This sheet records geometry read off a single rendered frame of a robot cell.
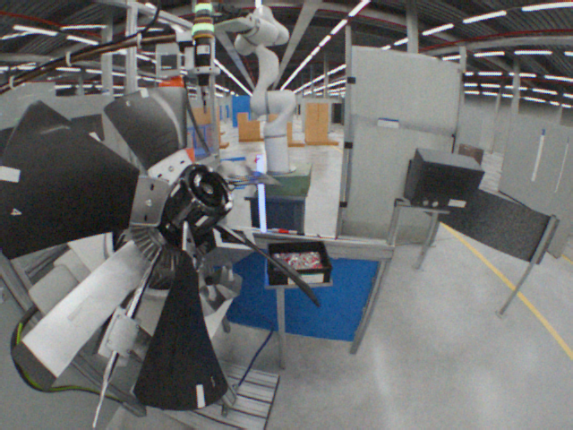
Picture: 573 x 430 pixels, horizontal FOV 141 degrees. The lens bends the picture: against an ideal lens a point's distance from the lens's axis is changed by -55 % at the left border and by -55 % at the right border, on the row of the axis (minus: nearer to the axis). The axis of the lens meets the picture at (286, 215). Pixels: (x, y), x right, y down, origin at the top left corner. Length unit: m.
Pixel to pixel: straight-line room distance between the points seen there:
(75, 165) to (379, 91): 2.20
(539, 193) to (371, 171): 4.77
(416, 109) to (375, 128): 0.46
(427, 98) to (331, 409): 2.53
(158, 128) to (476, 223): 2.00
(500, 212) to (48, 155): 2.13
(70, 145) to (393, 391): 1.65
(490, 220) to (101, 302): 2.08
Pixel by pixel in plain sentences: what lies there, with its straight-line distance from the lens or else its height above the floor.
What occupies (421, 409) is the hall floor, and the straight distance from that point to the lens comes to 1.57.
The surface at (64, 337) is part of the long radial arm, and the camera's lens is 0.42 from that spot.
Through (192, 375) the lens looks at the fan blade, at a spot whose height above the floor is 1.07.
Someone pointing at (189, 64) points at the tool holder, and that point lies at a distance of 0.51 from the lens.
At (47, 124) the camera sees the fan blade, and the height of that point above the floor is 1.39.
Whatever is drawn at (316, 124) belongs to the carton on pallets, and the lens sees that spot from 8.67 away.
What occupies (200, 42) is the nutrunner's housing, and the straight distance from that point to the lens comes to 0.52.
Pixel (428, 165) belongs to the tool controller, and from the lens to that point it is 0.80.
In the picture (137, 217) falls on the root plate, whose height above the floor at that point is 1.20.
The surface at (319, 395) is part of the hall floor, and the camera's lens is 1.44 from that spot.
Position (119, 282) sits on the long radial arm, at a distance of 0.45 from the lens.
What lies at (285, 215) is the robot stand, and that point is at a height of 0.84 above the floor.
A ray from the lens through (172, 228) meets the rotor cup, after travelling 0.46.
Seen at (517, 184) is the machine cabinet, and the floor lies 0.42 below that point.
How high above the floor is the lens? 1.36
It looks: 27 degrees down
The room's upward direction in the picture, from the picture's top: straight up
